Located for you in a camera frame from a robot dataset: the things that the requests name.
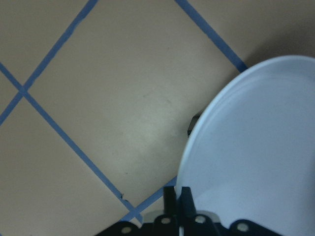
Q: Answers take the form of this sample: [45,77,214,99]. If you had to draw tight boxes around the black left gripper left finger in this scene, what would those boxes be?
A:
[163,186,177,216]

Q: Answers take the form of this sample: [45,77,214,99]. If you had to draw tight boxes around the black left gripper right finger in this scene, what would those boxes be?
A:
[180,187,196,218]

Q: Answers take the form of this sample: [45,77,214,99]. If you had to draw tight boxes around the blue round plate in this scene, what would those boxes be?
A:
[176,56,315,236]

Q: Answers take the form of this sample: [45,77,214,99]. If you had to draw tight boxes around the black plate rack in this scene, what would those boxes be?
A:
[187,113,202,137]

